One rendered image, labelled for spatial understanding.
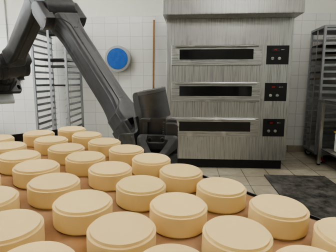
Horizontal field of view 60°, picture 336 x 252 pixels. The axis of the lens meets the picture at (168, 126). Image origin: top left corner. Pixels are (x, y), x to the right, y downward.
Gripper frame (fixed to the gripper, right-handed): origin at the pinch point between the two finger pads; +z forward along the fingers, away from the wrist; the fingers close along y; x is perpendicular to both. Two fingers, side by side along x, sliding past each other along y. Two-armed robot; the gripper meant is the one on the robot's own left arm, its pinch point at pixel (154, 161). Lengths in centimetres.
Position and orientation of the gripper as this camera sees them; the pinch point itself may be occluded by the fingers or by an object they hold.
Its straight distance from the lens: 43.1
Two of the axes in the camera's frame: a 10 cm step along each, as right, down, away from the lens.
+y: 0.0, 9.8, 1.8
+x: -10.0, -0.1, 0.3
